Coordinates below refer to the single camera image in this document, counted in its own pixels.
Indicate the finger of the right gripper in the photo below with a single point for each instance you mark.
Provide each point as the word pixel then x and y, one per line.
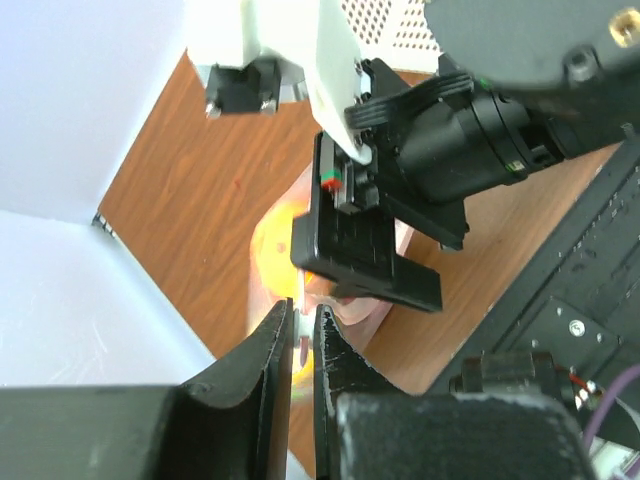
pixel 355 251
pixel 403 282

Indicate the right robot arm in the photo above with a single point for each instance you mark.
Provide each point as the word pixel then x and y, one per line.
pixel 520 86

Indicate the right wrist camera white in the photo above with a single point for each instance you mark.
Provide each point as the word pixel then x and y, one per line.
pixel 316 51

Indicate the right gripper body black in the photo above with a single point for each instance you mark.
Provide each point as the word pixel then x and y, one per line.
pixel 434 144

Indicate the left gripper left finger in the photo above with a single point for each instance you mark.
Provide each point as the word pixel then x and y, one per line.
pixel 230 421

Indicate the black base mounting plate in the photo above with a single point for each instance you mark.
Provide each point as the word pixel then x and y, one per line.
pixel 575 306

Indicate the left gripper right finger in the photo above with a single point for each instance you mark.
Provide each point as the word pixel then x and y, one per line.
pixel 503 416

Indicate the clear zip top bag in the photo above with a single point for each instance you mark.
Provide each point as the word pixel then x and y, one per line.
pixel 359 318

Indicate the yellow fake lemon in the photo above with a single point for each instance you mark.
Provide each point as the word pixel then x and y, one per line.
pixel 271 248

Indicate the white perforated plastic basket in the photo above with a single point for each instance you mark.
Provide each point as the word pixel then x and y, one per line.
pixel 395 31

